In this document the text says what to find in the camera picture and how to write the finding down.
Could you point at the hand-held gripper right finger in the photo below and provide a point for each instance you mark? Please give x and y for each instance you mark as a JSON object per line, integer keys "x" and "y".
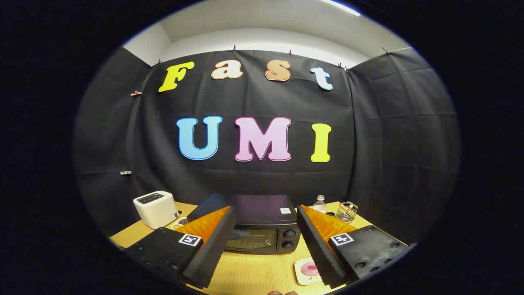
{"x": 317, "y": 250}

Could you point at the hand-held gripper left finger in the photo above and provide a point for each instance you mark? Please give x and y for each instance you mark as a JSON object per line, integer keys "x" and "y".
{"x": 213, "y": 254}

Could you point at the pink round food slice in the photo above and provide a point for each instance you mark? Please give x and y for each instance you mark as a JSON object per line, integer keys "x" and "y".
{"x": 309, "y": 269}

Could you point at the cream square tray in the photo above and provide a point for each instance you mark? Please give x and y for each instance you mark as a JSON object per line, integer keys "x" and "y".
{"x": 303, "y": 277}

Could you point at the black toaster oven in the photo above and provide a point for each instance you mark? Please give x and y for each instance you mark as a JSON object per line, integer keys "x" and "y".
{"x": 262, "y": 209}

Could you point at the white bread toaster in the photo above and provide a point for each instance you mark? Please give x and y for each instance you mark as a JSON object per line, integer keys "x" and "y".
{"x": 155, "y": 211}

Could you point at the clear plastic bottle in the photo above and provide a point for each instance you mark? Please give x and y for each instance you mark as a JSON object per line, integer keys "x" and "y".
{"x": 319, "y": 206}

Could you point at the small patterned plate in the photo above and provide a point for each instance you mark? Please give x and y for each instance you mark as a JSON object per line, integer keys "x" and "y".
{"x": 179, "y": 223}

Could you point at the black backdrop cloth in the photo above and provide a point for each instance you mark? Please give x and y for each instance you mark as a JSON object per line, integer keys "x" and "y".
{"x": 254, "y": 102}

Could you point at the ceiling light strip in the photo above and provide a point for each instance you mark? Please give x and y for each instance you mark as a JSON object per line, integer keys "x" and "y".
{"x": 339, "y": 7}

